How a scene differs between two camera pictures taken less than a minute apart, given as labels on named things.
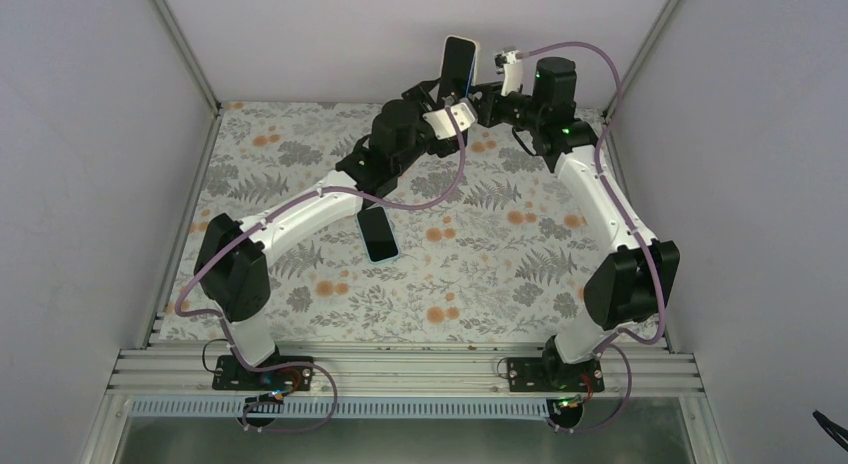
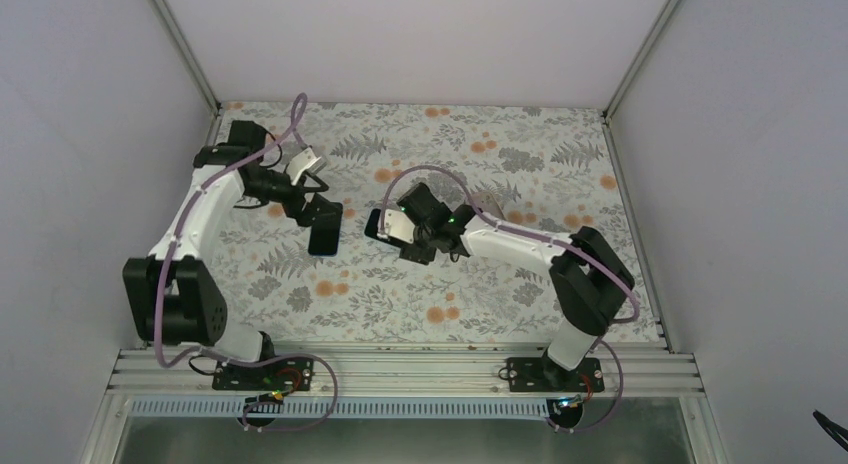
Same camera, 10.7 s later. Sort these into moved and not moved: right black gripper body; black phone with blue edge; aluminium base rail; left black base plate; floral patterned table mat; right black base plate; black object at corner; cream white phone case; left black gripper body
Moved: black phone with blue edge; left black gripper body; right black gripper body; cream white phone case
Not moved: black object at corner; floral patterned table mat; aluminium base rail; right black base plate; left black base plate
